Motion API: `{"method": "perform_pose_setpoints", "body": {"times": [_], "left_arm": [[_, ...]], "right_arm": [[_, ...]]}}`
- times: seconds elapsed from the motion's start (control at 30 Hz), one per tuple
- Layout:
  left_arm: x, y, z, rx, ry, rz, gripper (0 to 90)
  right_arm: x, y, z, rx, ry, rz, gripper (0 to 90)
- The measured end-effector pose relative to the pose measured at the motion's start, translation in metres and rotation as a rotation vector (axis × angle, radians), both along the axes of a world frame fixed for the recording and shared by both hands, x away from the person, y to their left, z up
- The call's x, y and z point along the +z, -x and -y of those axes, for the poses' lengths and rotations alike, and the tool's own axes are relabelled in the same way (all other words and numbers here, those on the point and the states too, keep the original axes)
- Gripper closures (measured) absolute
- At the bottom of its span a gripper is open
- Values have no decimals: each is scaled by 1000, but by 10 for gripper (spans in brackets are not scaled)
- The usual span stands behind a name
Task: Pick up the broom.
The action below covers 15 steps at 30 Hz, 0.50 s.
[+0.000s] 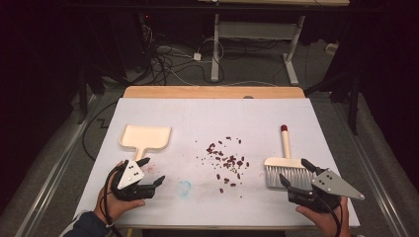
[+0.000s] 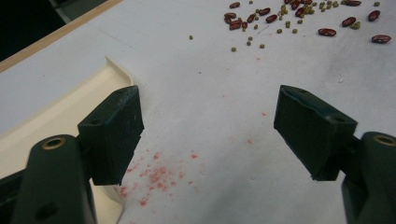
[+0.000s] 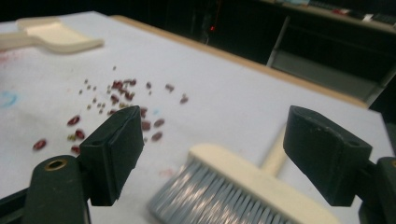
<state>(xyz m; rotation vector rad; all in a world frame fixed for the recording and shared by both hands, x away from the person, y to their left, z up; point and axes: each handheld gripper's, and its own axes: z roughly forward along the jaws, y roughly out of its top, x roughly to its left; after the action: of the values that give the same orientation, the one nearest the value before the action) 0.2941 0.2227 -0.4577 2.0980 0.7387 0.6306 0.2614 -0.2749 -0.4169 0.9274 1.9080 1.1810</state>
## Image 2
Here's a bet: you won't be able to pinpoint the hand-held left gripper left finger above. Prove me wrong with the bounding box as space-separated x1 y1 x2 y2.
11 85 145 224

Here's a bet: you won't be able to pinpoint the scattered green mung beans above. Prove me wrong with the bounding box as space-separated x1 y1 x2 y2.
188 0 381 53

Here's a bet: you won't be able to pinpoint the scattered red kidney beans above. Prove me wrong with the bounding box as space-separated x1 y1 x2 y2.
223 0 392 45

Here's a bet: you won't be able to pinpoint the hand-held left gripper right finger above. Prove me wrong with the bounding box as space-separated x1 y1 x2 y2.
273 84 396 224

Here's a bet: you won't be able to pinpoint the cream plastic tray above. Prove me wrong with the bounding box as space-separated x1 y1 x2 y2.
0 55 134 224

